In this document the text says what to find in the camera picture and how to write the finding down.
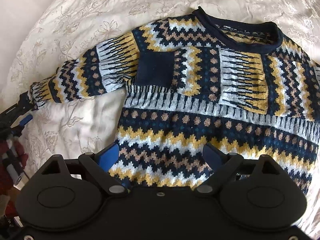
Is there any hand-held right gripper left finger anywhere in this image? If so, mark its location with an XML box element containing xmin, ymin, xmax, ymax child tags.
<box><xmin>40</xmin><ymin>144</ymin><xmax>128</xmax><ymax>197</ymax></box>

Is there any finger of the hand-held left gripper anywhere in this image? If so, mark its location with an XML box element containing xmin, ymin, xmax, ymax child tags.
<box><xmin>17</xmin><ymin>91</ymin><xmax>36</xmax><ymax>112</ymax></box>
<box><xmin>14</xmin><ymin>114</ymin><xmax>34</xmax><ymax>133</ymax></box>

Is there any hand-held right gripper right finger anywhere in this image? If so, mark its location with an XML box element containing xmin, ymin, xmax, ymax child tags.
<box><xmin>194</xmin><ymin>143</ymin><xmax>283</xmax><ymax>196</ymax></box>

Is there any navy yellow patterned knit sweater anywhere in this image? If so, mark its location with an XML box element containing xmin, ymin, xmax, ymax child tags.
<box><xmin>27</xmin><ymin>6</ymin><xmax>320</xmax><ymax>195</ymax></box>

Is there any cream floral bedspread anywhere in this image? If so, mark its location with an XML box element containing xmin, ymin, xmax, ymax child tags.
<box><xmin>0</xmin><ymin>0</ymin><xmax>320</xmax><ymax>239</ymax></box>

